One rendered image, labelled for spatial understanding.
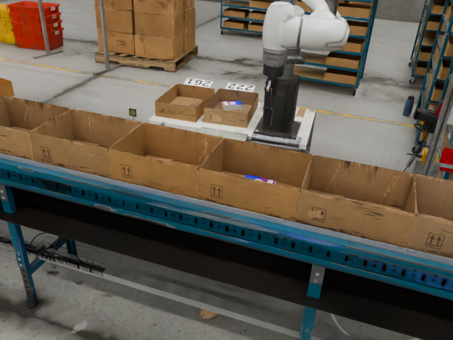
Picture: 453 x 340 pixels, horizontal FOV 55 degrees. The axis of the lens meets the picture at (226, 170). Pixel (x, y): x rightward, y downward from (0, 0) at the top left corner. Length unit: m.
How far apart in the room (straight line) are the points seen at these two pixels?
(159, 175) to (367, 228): 0.81
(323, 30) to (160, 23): 4.78
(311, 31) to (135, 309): 1.72
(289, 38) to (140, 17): 4.86
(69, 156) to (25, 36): 5.72
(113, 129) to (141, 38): 4.28
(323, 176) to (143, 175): 0.74
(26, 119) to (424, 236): 1.90
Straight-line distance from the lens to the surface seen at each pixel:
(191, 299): 2.18
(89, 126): 2.21
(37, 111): 2.38
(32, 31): 7.48
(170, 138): 2.00
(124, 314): 2.53
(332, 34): 1.55
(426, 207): 1.90
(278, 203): 1.61
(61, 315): 2.60
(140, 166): 1.76
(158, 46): 6.28
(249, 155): 1.88
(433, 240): 1.63
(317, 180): 1.86
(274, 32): 1.56
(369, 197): 1.88
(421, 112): 2.37
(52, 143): 1.97
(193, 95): 3.13
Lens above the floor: 1.87
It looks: 30 degrees down
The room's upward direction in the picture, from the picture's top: 3 degrees clockwise
